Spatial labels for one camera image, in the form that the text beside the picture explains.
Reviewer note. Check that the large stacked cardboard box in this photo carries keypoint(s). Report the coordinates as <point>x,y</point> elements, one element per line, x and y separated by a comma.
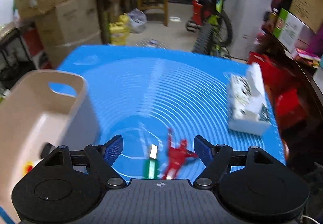
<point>69,25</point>

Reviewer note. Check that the white tissue box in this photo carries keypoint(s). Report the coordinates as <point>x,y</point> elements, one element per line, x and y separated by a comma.
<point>246,103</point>

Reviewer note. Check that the green white product box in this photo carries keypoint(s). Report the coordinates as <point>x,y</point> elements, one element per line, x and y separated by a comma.
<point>288,29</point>

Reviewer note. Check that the red white appliance box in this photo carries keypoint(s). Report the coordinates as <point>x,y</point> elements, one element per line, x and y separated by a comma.
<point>36,49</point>

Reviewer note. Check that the black metal rack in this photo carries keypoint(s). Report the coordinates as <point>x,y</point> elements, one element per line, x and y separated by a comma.
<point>15,58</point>

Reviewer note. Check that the red toy figure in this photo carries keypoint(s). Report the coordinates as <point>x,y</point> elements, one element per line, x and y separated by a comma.
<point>176,157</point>

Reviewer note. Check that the yellow detergent jug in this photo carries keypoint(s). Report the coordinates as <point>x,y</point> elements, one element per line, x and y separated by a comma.
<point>120,30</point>

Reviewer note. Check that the green black bicycle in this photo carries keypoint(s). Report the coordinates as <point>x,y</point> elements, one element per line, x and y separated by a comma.
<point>213,25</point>

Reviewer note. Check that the clear plastic bag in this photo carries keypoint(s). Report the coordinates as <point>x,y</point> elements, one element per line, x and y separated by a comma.
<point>137,21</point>

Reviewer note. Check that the green bottle silver cap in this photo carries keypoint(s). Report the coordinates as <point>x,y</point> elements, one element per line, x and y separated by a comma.
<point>151,164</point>

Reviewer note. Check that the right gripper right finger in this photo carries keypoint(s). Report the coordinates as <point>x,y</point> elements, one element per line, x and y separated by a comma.
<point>216,159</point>

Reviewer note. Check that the white appliance cabinet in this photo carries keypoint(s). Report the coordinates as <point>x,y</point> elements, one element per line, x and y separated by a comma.
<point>246,17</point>

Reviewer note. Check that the beige plastic bin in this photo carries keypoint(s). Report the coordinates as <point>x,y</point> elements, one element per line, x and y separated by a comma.
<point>43,107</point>

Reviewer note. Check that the blue silicone mat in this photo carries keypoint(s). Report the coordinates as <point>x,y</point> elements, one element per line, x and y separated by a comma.
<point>141,92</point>

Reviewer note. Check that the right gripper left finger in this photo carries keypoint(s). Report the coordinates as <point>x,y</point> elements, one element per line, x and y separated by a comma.
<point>100,161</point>

